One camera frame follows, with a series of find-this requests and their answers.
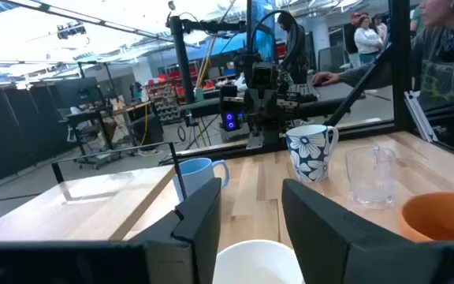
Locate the black aluminium table frame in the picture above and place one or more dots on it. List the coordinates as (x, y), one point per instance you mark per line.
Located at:
(400, 79)

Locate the black backlit keyboard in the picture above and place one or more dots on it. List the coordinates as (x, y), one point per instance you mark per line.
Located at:
(306, 91)

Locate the light blue ribbed mug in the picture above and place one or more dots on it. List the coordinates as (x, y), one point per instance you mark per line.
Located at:
(199, 173)

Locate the clear glass cup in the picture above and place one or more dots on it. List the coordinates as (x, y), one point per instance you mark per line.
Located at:
(369, 181)

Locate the black room divider panels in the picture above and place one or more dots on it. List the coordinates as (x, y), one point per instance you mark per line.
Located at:
(14, 130)

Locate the small white mug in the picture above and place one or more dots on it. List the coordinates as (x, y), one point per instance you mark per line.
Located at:
(254, 264)

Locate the person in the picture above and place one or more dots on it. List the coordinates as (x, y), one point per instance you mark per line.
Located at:
(351, 39)
(380, 29)
(367, 41)
(440, 71)

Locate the orange faceted mug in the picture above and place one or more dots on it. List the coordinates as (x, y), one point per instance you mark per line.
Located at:
(440, 217)

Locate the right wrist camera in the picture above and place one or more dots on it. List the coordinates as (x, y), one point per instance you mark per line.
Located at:
(265, 77)

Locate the dark grey side desk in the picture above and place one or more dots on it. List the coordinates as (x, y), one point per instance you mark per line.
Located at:
(337, 94)

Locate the red storage bin rack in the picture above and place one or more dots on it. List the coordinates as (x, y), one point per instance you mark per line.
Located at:
(172, 77)

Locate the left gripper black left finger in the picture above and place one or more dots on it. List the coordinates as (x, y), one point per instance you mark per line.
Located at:
(195, 236)

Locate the black box blue lights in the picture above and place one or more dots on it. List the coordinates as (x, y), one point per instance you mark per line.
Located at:
(229, 114)

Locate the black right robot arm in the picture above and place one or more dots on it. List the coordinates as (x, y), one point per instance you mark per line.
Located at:
(294, 51)

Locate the silver aluminium bracket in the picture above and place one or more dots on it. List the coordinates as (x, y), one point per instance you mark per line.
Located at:
(420, 116)

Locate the black equipment cart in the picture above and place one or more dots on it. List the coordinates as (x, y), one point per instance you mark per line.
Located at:
(89, 118)

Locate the blue white floral mug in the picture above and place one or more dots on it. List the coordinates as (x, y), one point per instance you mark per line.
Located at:
(307, 154)

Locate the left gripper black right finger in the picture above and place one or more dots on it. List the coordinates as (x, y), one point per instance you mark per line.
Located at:
(317, 236)

